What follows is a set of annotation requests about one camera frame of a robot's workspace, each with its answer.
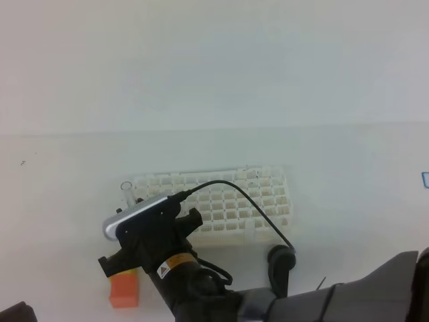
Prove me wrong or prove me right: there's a clear glass test tube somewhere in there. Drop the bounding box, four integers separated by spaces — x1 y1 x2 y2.
121 181 136 208

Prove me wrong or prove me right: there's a white test tube rack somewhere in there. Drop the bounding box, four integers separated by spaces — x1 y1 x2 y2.
131 166 293 248

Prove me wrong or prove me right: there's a black right camera cable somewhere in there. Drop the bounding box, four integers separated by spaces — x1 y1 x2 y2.
174 180 298 254

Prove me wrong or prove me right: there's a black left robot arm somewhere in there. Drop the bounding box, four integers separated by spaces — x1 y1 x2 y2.
0 301 38 322

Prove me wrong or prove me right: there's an orange block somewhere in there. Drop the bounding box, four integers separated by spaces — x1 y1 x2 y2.
109 269 139 309

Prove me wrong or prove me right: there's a blue square marker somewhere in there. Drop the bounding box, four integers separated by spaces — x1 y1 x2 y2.
422 172 429 189

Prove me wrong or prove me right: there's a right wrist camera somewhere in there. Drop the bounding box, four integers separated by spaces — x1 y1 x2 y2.
102 196 170 241

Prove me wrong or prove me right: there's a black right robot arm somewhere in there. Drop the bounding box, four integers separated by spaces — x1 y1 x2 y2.
99 208 428 321

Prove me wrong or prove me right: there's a black stand with round head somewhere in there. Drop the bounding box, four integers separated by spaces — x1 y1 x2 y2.
267 245 296 298

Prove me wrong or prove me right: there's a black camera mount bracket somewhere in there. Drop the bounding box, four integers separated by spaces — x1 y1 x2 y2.
116 199 181 254

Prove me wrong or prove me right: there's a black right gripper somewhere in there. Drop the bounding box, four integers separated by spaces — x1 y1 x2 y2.
98 207 202 277

